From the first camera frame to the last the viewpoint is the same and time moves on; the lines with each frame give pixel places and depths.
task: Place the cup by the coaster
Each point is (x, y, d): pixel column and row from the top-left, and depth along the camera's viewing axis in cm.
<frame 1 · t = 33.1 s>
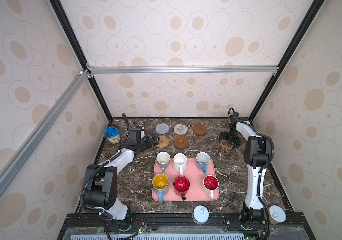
left hand: (158, 137, 90), fingers open
right hand: (226, 142, 105), fingers open
pink plastic tray: (195, 175, 91), on the table
grey mug white inside: (163, 158, 94), point 5 cm above the table
white mug: (180, 161, 96), on the table
light blue mug white inside: (203, 159, 93), point 5 cm above the table
blue mug yellow inside: (160, 184, 86), point 2 cm above the table
black mug red inside: (181, 185, 87), on the table
white mug red inside: (210, 185, 85), point 3 cm above the table
white multicolour woven coaster: (180, 129, 115), on the table
brown wooden round coaster: (200, 129, 115), on the table
brown wooden coaster: (181, 142, 108), on the table
blue lid snack tub: (112, 134, 99), point 10 cm above the table

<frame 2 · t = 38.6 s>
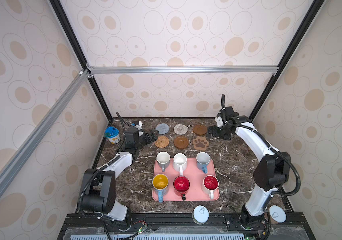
left hand: (156, 130, 87), fingers open
right hand: (213, 134, 90), fingers open
paw shaped wooden coaster: (200, 143, 106), on the table
the other named things where they were.

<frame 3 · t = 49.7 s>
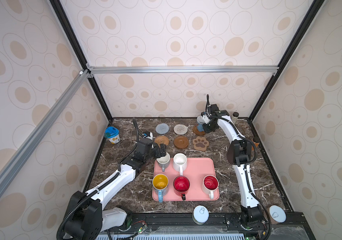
left hand: (164, 144, 83), fingers open
right hand: (207, 128, 107), fingers closed
light blue mug white inside: (200, 122, 105), point 11 cm above the table
the other named things where they were.

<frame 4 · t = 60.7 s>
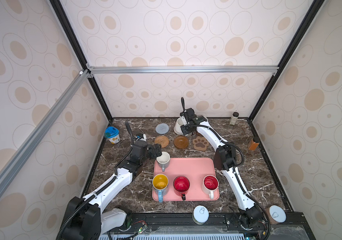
left hand: (158, 145, 83), fingers open
right hand: (185, 128, 106), fingers closed
white mug: (177, 129, 108), point 5 cm above the table
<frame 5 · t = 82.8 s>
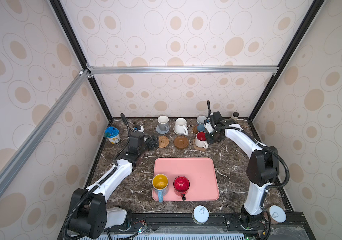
left hand: (156, 136, 83), fingers open
right hand: (210, 139, 94), fingers open
grey mug white inside: (163, 122, 109), point 8 cm above the table
white mug red inside: (200, 140, 101), point 6 cm above the table
